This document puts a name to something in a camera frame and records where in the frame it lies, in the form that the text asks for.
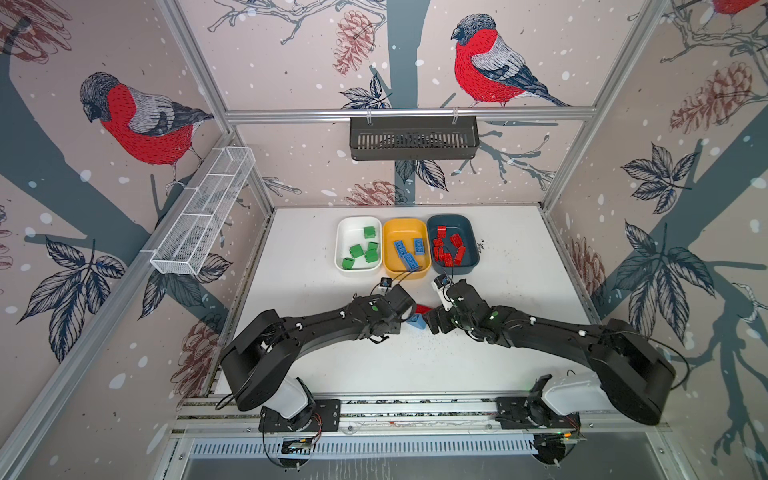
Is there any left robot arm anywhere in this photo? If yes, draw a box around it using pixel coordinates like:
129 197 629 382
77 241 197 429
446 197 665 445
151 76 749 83
216 285 416 430

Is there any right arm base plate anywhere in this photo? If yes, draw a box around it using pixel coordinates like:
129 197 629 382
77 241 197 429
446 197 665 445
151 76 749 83
495 397 581 430

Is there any red long lego brick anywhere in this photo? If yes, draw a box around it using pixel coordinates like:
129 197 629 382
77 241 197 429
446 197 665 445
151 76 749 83
443 233 467 268

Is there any white plastic bin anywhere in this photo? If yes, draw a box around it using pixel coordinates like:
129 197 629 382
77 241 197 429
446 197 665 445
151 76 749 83
334 216 383 276

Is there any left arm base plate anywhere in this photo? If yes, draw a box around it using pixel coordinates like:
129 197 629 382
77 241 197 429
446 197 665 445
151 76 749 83
258 399 341 433

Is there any white wire mesh basket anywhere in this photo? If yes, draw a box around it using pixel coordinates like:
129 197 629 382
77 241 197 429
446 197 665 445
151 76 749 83
150 146 255 276

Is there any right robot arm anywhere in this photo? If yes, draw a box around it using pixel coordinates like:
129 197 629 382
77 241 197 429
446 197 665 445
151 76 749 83
424 275 676 426

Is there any green lego brick front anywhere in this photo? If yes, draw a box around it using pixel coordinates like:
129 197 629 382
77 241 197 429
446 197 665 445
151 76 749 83
349 244 364 258

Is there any dark teal plastic bin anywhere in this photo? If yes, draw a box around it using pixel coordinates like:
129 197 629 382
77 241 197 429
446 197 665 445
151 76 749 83
427 214 480 275

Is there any aluminium front rail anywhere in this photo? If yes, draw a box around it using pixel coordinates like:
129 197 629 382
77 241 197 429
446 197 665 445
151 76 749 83
170 389 670 436

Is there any blue lego brick cluster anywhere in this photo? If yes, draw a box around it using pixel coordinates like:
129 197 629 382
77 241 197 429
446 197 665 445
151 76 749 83
406 313 427 330

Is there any red lego brick low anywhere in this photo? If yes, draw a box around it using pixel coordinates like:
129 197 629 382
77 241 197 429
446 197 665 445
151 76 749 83
415 304 433 315

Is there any yellow plastic bin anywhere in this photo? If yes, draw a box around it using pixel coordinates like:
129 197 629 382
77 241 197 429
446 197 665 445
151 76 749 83
383 218 431 280

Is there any black wire shelf basket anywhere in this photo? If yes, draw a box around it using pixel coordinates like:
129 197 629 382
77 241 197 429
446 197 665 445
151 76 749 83
349 116 480 161

